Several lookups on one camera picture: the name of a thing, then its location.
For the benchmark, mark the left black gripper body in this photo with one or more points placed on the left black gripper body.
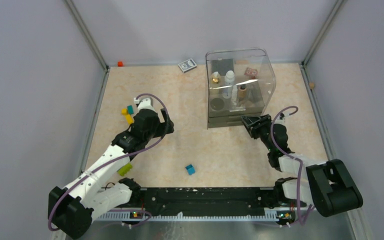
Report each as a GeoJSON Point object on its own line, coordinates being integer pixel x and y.
{"type": "Point", "coordinates": [159, 128]}

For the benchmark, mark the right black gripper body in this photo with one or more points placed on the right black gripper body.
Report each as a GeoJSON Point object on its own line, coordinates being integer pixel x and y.
{"type": "Point", "coordinates": [264, 133]}

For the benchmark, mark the black round compact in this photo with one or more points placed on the black round compact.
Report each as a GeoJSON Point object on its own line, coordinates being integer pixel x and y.
{"type": "Point", "coordinates": [217, 104]}

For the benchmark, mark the clear acrylic makeup organizer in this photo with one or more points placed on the clear acrylic makeup organizer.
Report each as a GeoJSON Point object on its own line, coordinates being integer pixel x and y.
{"type": "Point", "coordinates": [241, 82]}

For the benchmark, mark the white squeeze bottle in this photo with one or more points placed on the white squeeze bottle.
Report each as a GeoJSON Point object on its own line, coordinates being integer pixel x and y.
{"type": "Point", "coordinates": [229, 82]}

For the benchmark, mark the clear pump bottle gold collar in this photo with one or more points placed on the clear pump bottle gold collar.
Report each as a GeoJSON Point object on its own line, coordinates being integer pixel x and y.
{"type": "Point", "coordinates": [215, 78]}

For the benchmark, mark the blue toy brick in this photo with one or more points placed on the blue toy brick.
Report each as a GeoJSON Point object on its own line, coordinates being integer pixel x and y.
{"type": "Point", "coordinates": [190, 169]}

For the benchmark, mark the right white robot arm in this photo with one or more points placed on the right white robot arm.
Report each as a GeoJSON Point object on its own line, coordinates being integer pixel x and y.
{"type": "Point", "coordinates": [328, 186]}

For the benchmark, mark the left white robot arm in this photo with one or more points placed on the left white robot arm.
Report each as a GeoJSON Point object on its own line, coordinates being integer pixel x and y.
{"type": "Point", "coordinates": [75, 207]}

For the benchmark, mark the yellow block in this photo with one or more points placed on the yellow block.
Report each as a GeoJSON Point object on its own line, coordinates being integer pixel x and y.
{"type": "Point", "coordinates": [124, 112]}
{"type": "Point", "coordinates": [129, 119]}

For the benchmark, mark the teal block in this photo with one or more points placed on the teal block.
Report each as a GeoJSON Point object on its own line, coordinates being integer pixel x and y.
{"type": "Point", "coordinates": [130, 109]}

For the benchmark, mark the green white toy brick stack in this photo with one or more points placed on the green white toy brick stack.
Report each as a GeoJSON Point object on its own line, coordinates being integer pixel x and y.
{"type": "Point", "coordinates": [124, 170]}

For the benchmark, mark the small red snack packet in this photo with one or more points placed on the small red snack packet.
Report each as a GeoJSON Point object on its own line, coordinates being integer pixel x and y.
{"type": "Point", "coordinates": [251, 73]}

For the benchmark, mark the black ribbed square mat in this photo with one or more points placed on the black ribbed square mat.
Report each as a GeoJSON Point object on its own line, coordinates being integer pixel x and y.
{"type": "Point", "coordinates": [222, 65]}

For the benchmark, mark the playing card box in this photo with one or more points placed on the playing card box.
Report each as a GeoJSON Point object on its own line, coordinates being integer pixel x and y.
{"type": "Point", "coordinates": [187, 65]}

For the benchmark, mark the wooden block at wall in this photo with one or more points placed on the wooden block at wall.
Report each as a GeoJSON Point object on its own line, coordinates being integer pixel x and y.
{"type": "Point", "coordinates": [241, 62]}

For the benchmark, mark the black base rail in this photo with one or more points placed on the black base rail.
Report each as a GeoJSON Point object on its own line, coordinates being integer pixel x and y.
{"type": "Point", "coordinates": [205, 201]}

